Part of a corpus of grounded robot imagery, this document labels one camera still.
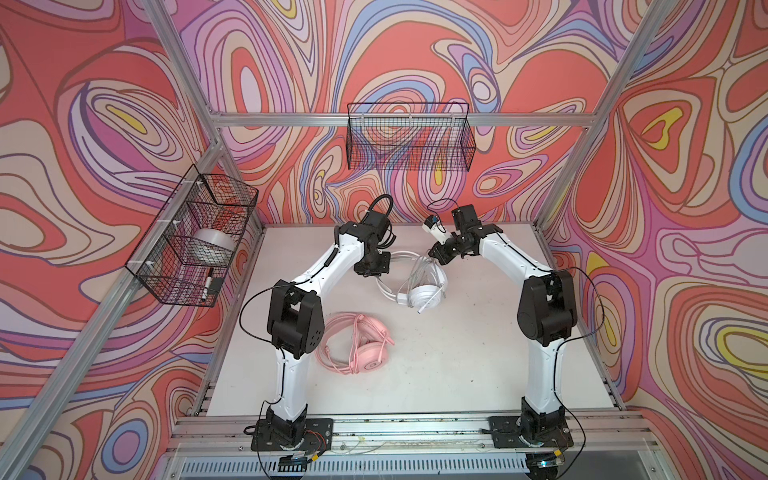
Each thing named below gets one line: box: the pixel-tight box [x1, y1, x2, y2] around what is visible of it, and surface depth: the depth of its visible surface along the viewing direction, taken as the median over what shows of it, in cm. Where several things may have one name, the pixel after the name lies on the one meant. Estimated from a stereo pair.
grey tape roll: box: [184, 228, 238, 267], surface depth 74 cm
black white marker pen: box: [201, 268, 214, 301], surface depth 74 cm
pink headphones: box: [316, 312, 395, 374], surface depth 82 cm
